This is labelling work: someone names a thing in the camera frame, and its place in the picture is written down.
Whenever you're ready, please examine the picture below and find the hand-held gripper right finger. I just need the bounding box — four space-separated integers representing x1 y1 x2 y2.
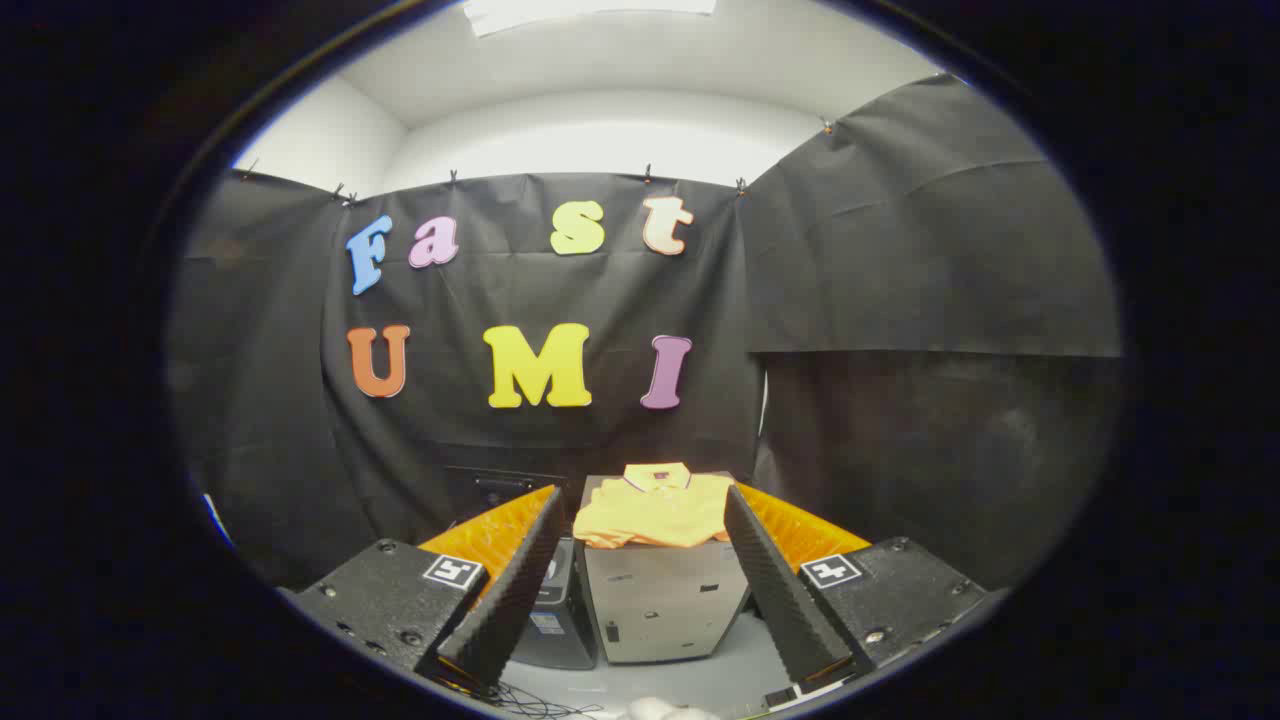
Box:
723 483 988 706

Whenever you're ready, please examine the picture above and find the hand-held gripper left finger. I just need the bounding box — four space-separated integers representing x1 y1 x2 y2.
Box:
285 485 567 691

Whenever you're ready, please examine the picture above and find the dark grey washing machine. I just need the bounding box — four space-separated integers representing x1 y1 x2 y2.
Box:
508 538 599 671

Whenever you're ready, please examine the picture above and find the glass washing machine lid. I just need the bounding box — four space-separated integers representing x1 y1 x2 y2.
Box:
444 465 586 529

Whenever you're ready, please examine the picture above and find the orange polo shirt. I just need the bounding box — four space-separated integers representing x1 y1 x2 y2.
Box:
572 462 737 551

